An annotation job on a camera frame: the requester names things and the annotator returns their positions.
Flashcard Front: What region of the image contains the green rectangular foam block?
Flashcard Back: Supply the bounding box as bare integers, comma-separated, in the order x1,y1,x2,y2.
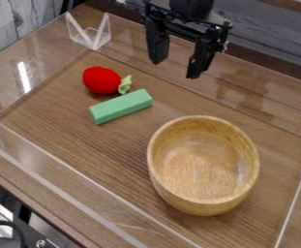
90,89,153,125

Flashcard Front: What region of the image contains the round wooden bowl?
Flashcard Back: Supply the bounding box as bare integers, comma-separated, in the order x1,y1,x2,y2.
147,115,260,216

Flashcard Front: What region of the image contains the clear acrylic corner bracket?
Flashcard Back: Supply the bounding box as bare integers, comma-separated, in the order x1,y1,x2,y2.
65,13,111,50

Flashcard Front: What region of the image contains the black metal table bracket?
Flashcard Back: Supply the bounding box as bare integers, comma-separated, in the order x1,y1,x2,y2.
14,202,69,248

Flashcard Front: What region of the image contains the clear acrylic tray enclosure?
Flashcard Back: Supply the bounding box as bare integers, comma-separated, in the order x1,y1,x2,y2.
0,17,301,248

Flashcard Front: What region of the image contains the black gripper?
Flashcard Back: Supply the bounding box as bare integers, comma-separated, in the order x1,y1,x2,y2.
145,0,234,79

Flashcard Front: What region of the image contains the black cable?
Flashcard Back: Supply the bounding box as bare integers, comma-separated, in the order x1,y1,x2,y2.
0,219,27,248

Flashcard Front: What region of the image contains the red plush strawberry toy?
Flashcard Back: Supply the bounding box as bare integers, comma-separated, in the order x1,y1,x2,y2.
83,67,133,95

